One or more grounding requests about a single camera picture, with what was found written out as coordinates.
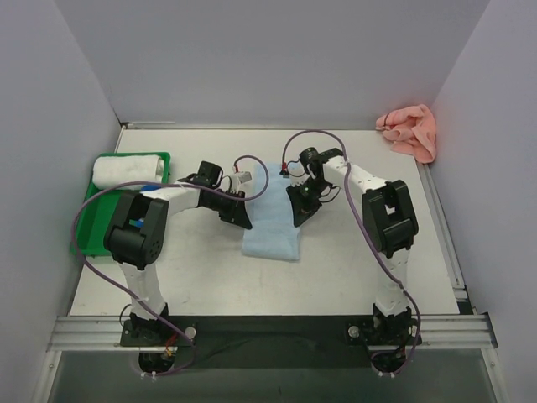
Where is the light blue towel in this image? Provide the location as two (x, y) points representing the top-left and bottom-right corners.
(242, 163), (300, 261)

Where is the pink towel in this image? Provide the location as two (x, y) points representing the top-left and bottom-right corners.
(375, 104), (437, 164)

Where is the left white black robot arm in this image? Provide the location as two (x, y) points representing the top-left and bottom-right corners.
(104, 161), (253, 346)

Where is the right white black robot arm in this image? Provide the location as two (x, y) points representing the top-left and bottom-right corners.
(286, 148), (419, 344)

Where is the rolled dark blue towel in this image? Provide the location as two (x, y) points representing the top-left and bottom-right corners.
(128, 218), (143, 228)

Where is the rolled white towel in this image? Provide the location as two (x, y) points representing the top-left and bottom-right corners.
(91, 154), (165, 190)

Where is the green plastic tray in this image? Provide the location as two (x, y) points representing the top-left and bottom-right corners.
(76, 151), (171, 257)

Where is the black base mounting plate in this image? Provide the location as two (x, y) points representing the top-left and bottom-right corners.
(119, 316), (421, 373)

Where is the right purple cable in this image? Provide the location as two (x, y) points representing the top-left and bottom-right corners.
(279, 129), (422, 374)

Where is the aluminium front rail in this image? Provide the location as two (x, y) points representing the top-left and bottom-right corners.
(47, 315), (498, 351)

